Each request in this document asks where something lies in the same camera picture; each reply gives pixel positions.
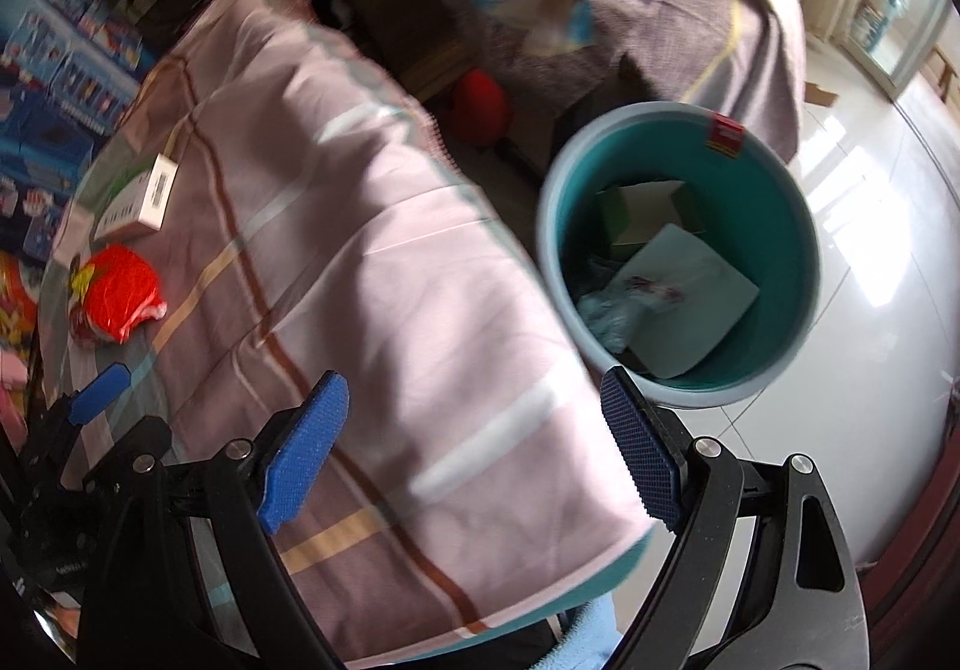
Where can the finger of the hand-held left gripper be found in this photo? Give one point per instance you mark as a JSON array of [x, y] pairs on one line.
[[150, 434], [101, 391]]

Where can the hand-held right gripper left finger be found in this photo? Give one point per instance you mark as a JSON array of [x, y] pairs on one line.
[[300, 452]]

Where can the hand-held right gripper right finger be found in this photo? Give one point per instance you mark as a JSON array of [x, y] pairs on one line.
[[645, 452]]

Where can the teal trash bin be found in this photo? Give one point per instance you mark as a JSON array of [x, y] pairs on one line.
[[772, 227]]

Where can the crumpled red wrapper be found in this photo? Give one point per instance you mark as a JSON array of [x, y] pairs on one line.
[[116, 291]]

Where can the crumpled light blue plastic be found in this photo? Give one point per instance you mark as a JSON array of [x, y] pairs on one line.
[[607, 314]]

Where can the white paper sheet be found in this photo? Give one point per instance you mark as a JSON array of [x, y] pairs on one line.
[[697, 302]]

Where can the light blue towel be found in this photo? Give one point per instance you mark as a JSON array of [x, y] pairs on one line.
[[592, 632]]

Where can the white green carton box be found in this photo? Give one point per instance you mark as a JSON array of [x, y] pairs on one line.
[[139, 201]]

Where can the pink checked tablecloth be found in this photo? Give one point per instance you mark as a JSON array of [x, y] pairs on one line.
[[375, 265]]

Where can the large dark blue toy box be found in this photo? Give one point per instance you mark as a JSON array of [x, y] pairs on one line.
[[75, 63]]

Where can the red round object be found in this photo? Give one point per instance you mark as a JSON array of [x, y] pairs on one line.
[[480, 108]]

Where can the cardboard piece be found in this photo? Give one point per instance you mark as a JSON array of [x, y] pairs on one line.
[[821, 94]]

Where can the wooden cabinet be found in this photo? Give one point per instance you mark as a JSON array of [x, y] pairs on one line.
[[390, 40]]

